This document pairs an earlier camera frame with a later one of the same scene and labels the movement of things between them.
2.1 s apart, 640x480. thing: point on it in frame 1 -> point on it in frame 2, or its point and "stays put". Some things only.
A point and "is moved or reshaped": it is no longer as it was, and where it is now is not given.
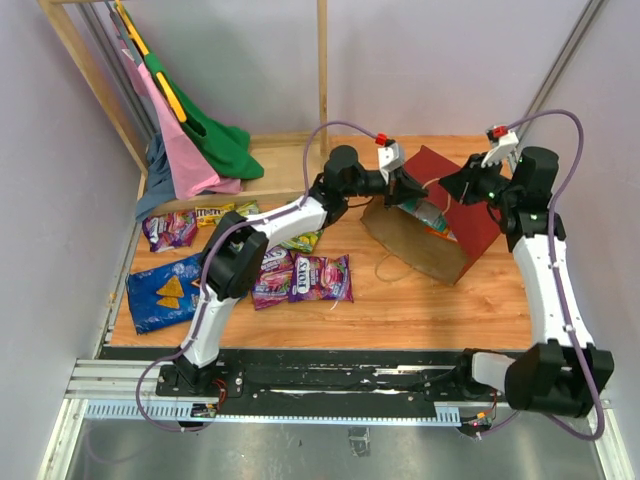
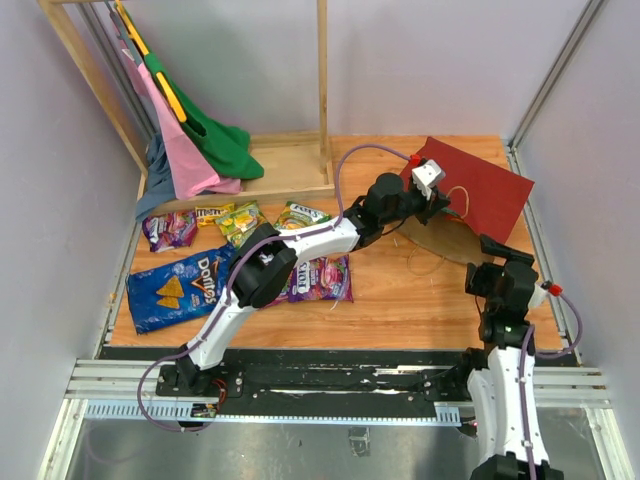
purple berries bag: [317, 278] stays put
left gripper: [402, 189] -> [433, 205]
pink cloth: [191, 172] stays put
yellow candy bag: [211, 215] stays put
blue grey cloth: [159, 188] stays put
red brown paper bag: [436, 236] is moved or reshaped
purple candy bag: [171, 230] stays put
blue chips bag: [166, 294] stays put
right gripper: [461, 184] -> [476, 275]
